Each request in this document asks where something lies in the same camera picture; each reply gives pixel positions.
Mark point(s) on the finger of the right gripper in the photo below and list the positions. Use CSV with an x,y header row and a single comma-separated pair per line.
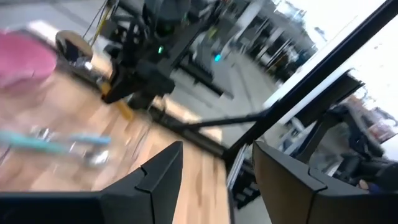
x,y
136,85
146,99

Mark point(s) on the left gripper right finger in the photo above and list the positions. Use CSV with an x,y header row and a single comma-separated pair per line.
x,y
292,199

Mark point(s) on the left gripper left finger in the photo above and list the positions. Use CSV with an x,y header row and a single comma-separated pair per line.
x,y
158,193

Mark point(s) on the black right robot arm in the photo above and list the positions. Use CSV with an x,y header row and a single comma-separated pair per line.
x,y
168,12

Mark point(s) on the clear plastic storage bin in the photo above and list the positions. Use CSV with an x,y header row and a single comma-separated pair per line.
x,y
77,124

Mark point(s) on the person's hand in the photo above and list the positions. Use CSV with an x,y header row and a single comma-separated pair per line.
x,y
362,184

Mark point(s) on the pink plastic bowl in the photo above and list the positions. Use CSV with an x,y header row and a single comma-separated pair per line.
x,y
21,59

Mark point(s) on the black aluminium table frame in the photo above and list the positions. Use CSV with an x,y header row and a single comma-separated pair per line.
x,y
311,77

